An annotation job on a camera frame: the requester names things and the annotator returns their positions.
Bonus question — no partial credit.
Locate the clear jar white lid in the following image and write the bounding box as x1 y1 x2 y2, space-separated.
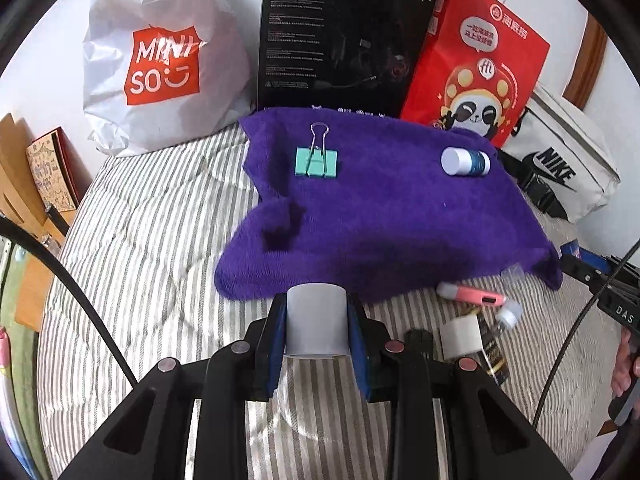
285 283 350 360

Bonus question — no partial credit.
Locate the pink white tube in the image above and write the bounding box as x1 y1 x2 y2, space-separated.
436 282 506 307

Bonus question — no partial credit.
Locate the teal binder clip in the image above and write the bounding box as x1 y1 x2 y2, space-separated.
294 122 338 179

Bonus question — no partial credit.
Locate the person's right hand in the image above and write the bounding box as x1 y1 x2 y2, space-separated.
611 328 639 398

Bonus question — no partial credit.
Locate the black gold packet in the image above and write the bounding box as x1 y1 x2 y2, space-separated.
470 308 510 387

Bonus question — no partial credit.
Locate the white Nike bag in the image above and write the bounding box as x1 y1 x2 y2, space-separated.
499 84 620 223

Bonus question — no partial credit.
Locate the purple fleece cloth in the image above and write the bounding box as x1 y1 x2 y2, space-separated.
214 108 562 302

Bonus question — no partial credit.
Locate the red panda paper bag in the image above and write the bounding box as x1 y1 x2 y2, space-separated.
400 0 550 148

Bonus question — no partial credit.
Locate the wooden side table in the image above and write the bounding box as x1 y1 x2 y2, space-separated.
1 113 65 333

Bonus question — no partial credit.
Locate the brown patterned notebook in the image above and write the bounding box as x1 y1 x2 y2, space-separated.
26 128 79 212

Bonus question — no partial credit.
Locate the black Hecate headset box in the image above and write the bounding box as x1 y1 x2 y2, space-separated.
257 0 436 117

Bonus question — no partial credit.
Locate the white Miniso plastic bag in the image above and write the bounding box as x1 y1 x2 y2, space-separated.
82 0 252 156

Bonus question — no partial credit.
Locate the black cable right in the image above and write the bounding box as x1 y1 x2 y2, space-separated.
531 238 640 430

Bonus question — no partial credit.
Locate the black cable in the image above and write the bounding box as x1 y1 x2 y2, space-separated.
531 238 640 430
0 213 139 389

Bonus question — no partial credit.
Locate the wooden door frame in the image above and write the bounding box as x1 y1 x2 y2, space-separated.
563 14 608 110

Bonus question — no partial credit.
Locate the black cable left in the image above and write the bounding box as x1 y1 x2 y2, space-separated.
0 213 139 389

